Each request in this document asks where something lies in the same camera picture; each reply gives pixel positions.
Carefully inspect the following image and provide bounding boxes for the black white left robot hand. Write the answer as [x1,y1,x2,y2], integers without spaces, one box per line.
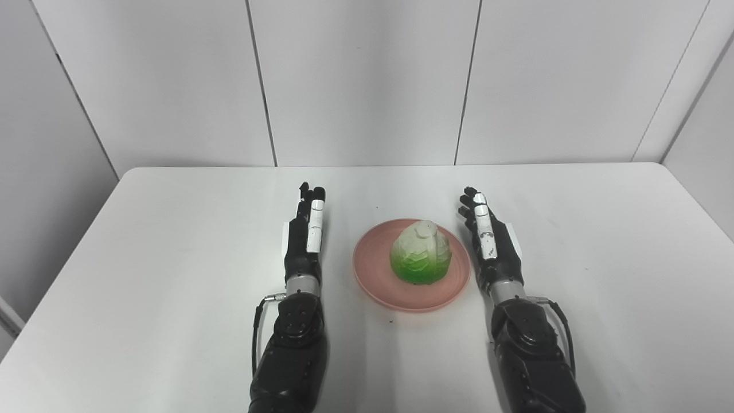
[283,182,327,283]

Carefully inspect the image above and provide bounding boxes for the pink round plate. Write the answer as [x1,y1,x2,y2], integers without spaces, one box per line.
[353,218,472,313]

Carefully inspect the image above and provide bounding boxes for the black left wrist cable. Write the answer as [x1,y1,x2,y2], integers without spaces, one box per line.
[251,293,287,376]

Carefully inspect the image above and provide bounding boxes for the green white toy cabbage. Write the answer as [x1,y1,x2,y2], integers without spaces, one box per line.
[390,220,452,285]

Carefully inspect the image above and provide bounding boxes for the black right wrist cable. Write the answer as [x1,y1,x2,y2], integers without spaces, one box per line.
[528,296,576,376]

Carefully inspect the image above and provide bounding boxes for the white door frame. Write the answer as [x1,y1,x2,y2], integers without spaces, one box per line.
[0,295,26,340]

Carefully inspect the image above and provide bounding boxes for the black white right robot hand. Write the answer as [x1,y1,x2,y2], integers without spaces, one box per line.
[457,186,525,290]

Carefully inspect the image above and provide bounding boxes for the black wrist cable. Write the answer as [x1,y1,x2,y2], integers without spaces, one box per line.
[251,293,287,376]
[528,296,576,376]

